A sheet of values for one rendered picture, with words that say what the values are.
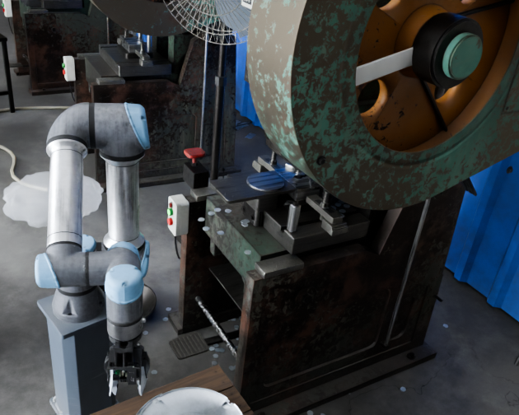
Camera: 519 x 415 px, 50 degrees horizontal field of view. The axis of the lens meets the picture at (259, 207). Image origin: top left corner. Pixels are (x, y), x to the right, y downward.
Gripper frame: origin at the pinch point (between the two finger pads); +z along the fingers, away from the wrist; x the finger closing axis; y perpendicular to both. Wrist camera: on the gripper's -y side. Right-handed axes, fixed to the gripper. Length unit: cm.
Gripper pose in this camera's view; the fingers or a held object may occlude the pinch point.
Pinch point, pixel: (128, 387)
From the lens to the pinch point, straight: 141.9
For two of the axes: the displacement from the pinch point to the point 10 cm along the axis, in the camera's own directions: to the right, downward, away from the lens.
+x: 9.9, 0.3, 1.5
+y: 1.2, 5.0, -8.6
